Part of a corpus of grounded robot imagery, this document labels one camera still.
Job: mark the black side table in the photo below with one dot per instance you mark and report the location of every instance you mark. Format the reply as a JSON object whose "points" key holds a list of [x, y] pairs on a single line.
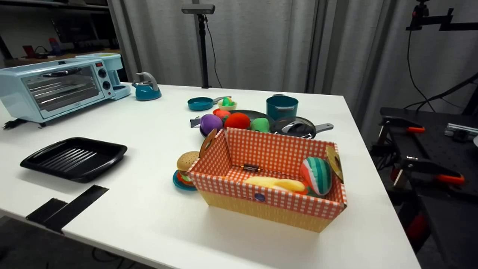
{"points": [[448, 218]]}

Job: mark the red green yellow plush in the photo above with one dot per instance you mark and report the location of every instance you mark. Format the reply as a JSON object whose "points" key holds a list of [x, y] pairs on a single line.
{"points": [[227, 103]]}

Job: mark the light blue toaster oven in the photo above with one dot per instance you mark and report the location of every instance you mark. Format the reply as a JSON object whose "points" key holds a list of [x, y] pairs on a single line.
{"points": [[59, 90]]}

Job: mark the orange checkered cardboard box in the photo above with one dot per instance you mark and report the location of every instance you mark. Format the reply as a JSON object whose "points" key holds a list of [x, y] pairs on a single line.
{"points": [[269, 206]]}

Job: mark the grey curtain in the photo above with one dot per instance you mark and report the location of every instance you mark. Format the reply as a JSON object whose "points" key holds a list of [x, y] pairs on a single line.
{"points": [[258, 39]]}

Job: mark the dark shelf unit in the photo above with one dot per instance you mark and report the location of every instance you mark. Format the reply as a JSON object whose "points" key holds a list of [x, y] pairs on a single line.
{"points": [[74, 24]]}

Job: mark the long black tape strip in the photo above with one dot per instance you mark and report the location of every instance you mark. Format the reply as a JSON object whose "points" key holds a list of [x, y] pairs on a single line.
{"points": [[74, 206]]}

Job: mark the teal toy frying pan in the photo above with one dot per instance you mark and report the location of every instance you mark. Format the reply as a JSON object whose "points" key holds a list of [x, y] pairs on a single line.
{"points": [[200, 103]]}

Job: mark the yellow banana plush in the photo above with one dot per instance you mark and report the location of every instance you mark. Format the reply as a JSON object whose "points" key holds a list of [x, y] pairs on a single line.
{"points": [[273, 182]]}

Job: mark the grey device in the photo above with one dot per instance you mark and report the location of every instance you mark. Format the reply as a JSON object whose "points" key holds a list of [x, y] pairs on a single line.
{"points": [[460, 130]]}

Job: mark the black grill tray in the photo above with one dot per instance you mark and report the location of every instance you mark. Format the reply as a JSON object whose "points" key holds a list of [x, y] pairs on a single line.
{"points": [[74, 159]]}

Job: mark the black camera stand pole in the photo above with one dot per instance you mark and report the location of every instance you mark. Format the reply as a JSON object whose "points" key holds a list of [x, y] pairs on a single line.
{"points": [[203, 49]]}

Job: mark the short black tape strip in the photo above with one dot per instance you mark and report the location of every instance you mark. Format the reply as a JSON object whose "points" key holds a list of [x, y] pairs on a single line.
{"points": [[46, 209]]}

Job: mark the red apple plush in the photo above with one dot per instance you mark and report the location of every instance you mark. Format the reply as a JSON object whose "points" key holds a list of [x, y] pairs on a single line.
{"points": [[237, 121]]}

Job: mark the red strawberry plush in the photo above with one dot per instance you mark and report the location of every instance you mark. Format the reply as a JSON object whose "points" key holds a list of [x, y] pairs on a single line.
{"points": [[221, 114]]}

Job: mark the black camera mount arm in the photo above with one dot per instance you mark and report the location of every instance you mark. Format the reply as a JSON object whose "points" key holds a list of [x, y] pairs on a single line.
{"points": [[433, 21]]}

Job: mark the teal toy pot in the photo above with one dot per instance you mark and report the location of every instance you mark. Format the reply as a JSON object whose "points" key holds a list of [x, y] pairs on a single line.
{"points": [[282, 109]]}

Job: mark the purple plum plush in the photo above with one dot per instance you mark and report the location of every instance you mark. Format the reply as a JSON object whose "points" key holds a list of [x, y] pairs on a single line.
{"points": [[210, 124]]}

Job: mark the green pear plush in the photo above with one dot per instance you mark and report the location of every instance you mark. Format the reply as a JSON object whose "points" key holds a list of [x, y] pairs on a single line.
{"points": [[260, 124]]}

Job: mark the burger plush toy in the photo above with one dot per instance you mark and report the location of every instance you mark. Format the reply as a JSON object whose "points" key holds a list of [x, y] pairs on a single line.
{"points": [[186, 160]]}

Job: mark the small teal toy plate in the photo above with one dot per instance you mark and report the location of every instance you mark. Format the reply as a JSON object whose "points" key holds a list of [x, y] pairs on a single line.
{"points": [[177, 182]]}

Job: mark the small grey toy utensil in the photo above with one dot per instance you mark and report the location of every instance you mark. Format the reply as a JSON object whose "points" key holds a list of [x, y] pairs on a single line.
{"points": [[194, 123]]}

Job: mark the black toy pot with lid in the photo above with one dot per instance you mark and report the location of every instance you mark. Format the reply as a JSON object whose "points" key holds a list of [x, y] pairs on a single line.
{"points": [[298, 129]]}

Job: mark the teal measuring cup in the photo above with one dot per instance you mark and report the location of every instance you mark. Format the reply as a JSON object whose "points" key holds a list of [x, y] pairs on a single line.
{"points": [[146, 91]]}

